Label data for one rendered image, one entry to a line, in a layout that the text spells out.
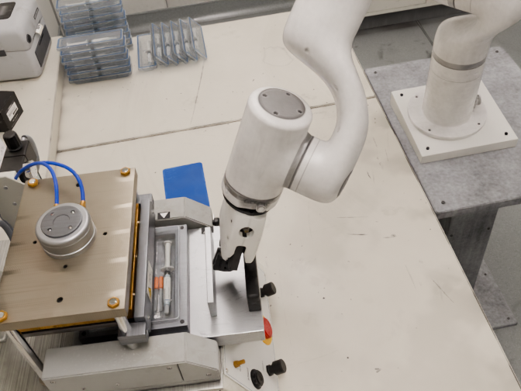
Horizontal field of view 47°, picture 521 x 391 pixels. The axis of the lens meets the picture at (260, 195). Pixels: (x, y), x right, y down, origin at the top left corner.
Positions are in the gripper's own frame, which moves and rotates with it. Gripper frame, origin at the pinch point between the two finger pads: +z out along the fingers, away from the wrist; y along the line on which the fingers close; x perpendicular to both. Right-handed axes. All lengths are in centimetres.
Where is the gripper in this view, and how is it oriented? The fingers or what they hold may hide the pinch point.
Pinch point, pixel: (225, 259)
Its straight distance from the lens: 96.4
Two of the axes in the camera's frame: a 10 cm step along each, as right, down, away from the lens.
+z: -2.6, 6.8, 6.8
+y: -0.9, -7.2, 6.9
